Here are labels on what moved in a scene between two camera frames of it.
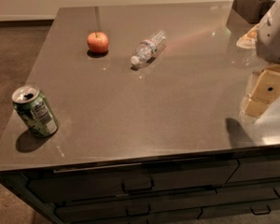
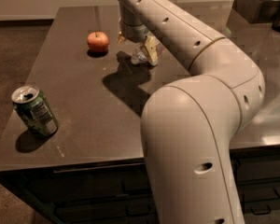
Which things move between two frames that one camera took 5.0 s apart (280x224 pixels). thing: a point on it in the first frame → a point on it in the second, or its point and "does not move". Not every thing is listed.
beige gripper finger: (256, 107) → (152, 49)
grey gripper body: (273, 37) → (136, 35)
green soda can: (35, 111) does not move
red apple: (97, 42) does not move
